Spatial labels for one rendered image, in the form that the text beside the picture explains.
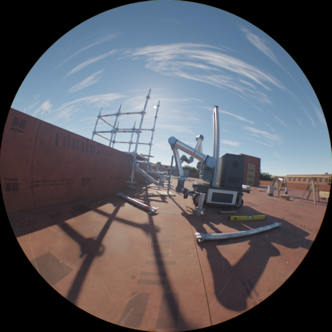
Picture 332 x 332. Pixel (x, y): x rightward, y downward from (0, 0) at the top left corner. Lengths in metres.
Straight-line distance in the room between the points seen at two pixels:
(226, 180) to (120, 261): 1.54
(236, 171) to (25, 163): 2.34
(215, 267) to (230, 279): 0.12
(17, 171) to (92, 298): 0.88
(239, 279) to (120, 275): 0.53
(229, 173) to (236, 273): 1.34
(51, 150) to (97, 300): 1.02
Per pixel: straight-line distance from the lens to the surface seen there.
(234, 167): 1.67
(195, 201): 1.61
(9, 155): 1.02
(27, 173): 1.04
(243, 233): 0.97
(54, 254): 0.66
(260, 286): 0.67
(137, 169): 2.15
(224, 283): 0.60
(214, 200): 1.54
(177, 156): 1.52
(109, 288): 0.51
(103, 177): 1.59
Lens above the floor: 0.47
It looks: 3 degrees up
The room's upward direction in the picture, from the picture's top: 8 degrees clockwise
